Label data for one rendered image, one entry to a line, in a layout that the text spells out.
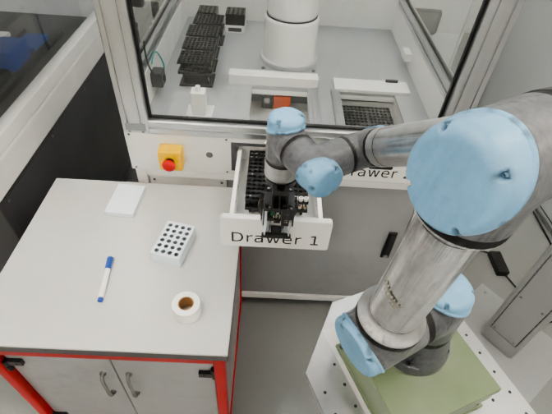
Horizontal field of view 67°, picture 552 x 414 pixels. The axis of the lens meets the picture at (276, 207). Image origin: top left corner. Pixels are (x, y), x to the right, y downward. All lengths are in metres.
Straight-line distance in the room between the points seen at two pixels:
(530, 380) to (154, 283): 1.60
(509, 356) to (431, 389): 1.19
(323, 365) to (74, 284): 0.67
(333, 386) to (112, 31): 1.01
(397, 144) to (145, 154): 0.88
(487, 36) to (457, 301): 0.69
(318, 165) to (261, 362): 1.25
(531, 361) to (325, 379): 1.32
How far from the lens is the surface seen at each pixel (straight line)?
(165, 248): 1.18
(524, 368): 2.16
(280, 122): 0.81
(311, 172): 0.74
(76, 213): 1.40
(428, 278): 0.57
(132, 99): 1.28
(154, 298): 1.14
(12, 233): 1.58
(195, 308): 1.06
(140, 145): 1.37
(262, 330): 1.93
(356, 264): 1.77
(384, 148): 0.75
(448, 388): 0.99
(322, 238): 1.12
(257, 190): 1.22
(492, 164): 0.41
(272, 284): 1.87
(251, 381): 1.84
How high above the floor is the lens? 1.70
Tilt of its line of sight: 45 degrees down
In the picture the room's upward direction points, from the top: 5 degrees clockwise
